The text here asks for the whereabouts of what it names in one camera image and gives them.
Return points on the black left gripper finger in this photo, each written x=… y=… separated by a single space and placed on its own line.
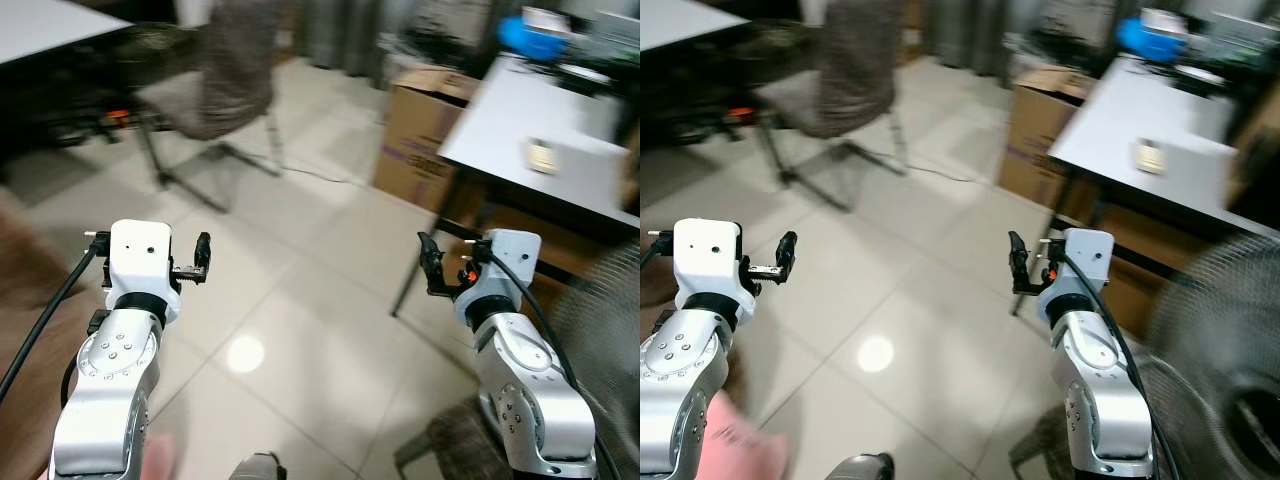
x=787 y=255
x=660 y=240
x=204 y=255
x=97 y=237

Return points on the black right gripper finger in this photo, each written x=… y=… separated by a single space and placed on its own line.
x=433 y=265
x=1019 y=262

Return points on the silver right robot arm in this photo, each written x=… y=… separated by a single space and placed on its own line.
x=525 y=390
x=1100 y=390

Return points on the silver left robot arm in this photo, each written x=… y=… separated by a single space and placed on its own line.
x=110 y=400
x=672 y=400

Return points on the brown sofa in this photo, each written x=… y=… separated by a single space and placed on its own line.
x=655 y=300
x=35 y=290

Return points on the pink pillow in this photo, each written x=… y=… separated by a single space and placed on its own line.
x=740 y=445

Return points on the small orange object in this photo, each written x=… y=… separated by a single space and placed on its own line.
x=741 y=112
x=117 y=115

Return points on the brown cardboard box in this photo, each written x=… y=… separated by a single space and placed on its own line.
x=1035 y=130
x=415 y=135

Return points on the small beige card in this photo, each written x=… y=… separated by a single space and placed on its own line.
x=1150 y=157
x=543 y=156

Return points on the dark low stool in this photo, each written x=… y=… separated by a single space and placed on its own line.
x=1040 y=445
x=450 y=440

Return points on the white table with black legs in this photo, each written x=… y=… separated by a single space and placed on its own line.
x=545 y=115
x=1150 y=110

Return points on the brown woven chair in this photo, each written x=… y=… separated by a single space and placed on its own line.
x=855 y=70
x=235 y=70

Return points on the dark robot foot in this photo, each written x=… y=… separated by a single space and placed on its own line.
x=257 y=467
x=862 y=467

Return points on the white desk with dark underside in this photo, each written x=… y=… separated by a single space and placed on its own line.
x=680 y=20
x=45 y=25

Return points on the blue round object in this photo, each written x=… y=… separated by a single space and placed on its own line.
x=530 y=42
x=1150 y=42

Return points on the small white box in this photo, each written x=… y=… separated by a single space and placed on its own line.
x=1165 y=20
x=545 y=20

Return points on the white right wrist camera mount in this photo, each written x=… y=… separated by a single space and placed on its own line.
x=1088 y=260
x=512 y=262

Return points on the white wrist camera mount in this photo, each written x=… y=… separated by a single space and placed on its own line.
x=1088 y=260
x=708 y=255
x=512 y=262
x=140 y=255

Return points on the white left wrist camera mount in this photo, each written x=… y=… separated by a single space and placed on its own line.
x=708 y=255
x=140 y=255

